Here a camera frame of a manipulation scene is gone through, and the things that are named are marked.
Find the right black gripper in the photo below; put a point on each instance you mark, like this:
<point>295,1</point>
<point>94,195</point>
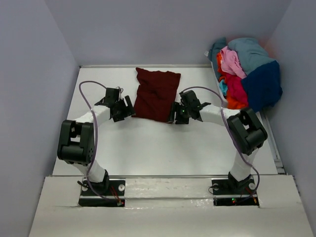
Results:
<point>175,108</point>

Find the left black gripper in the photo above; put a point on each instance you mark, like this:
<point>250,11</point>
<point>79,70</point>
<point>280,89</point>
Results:
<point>128,110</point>

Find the maroon t shirt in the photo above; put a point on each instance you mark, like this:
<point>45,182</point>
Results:
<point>155,94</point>

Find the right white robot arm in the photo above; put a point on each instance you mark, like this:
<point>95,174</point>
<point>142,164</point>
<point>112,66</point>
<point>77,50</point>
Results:
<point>243,126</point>

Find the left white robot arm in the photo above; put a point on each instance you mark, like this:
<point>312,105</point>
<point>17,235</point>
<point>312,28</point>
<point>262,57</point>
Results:
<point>78,139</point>

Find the orange t shirt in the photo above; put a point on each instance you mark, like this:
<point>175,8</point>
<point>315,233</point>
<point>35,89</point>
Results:
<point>221,80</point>

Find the pink t shirt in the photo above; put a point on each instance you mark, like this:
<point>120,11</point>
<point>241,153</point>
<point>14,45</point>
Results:
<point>230,63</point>

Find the teal t shirt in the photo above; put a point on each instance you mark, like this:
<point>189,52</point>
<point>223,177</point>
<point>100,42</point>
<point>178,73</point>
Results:
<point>215,48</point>

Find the navy blue t shirt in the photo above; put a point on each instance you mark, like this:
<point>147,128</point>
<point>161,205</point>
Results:
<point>262,86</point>

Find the grey blue t shirt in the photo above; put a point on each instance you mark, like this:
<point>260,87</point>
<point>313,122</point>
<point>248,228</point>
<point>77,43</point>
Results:
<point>250,53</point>

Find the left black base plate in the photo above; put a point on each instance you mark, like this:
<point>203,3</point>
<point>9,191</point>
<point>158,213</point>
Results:
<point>114,196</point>

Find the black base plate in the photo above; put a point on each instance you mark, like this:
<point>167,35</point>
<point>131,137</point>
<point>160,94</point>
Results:
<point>224,195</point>
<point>114,196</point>

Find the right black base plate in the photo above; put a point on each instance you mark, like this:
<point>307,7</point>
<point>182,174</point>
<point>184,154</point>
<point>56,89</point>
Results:
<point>224,195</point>

